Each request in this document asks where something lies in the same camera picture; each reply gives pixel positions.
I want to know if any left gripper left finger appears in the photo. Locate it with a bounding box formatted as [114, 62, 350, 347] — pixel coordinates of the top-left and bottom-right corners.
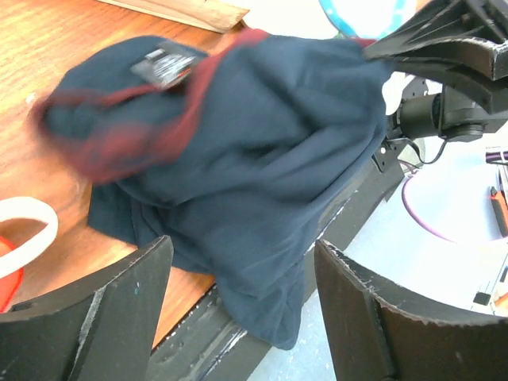
[1, 237, 173, 381]

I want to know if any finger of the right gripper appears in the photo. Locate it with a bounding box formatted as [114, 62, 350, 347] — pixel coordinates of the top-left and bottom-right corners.
[364, 37, 507, 114]
[378, 1, 507, 46]

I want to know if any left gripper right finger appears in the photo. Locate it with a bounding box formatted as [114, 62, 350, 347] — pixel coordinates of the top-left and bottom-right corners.
[314, 240, 507, 381]

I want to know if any navy tank top red trim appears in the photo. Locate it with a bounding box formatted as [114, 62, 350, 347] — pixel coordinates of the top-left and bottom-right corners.
[30, 29, 393, 350]

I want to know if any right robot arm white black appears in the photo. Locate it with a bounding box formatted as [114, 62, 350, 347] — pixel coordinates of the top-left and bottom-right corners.
[364, 1, 507, 142]

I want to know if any wooden hanger rack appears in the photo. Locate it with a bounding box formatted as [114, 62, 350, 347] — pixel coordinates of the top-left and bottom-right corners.
[103, 0, 250, 33]

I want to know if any blue dotted plate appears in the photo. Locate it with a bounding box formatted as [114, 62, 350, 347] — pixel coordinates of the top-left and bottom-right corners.
[319, 0, 416, 39]

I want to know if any red plastic bin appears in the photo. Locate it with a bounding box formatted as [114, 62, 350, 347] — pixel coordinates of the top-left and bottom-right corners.
[1, 237, 24, 313]

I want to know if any white garment in bin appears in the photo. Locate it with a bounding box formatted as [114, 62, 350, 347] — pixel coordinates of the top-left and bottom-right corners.
[1, 196, 59, 266]

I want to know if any red black tool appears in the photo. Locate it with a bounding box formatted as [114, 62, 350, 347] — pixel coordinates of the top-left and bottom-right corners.
[489, 187, 508, 237]

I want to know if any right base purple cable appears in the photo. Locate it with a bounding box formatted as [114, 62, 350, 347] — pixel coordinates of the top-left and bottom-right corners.
[400, 158, 508, 244]

